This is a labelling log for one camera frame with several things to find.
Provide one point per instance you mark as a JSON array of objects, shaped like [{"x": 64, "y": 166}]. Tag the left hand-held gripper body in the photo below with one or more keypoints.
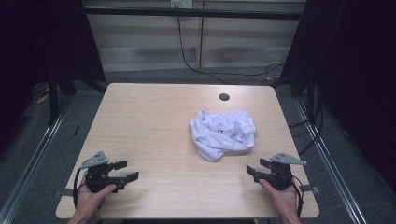
[{"x": 96, "y": 182}]

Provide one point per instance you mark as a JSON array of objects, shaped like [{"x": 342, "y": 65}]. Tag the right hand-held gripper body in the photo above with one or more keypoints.
[{"x": 280, "y": 177}]

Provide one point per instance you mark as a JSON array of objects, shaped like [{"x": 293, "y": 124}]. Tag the white printed cloth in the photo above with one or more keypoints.
[{"x": 221, "y": 135}]

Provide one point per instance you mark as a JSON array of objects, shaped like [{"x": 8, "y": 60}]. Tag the person's left hand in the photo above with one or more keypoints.
[{"x": 88, "y": 202}]

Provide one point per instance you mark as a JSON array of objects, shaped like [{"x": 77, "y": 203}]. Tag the person's right hand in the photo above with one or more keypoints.
[{"x": 286, "y": 200}]

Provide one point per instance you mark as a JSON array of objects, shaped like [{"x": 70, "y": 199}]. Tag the small black strip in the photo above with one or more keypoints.
[{"x": 76, "y": 130}]

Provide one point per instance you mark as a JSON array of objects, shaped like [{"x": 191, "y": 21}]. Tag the black metal stand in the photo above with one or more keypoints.
[
  {"x": 309, "y": 99},
  {"x": 53, "y": 99}
]

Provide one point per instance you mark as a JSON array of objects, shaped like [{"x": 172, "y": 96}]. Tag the yellow item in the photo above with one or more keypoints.
[{"x": 42, "y": 99}]

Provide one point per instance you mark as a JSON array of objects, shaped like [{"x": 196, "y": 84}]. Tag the black curtain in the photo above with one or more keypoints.
[
  {"x": 37, "y": 46},
  {"x": 358, "y": 77}
]

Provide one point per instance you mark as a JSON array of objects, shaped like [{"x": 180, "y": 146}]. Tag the black horizontal bar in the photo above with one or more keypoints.
[{"x": 186, "y": 13}]

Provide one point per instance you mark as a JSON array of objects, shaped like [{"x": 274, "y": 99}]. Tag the metal floor rail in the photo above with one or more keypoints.
[
  {"x": 333, "y": 168},
  {"x": 28, "y": 168}
]

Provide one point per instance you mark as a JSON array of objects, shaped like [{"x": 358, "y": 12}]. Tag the white wall outlet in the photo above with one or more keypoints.
[{"x": 181, "y": 3}]

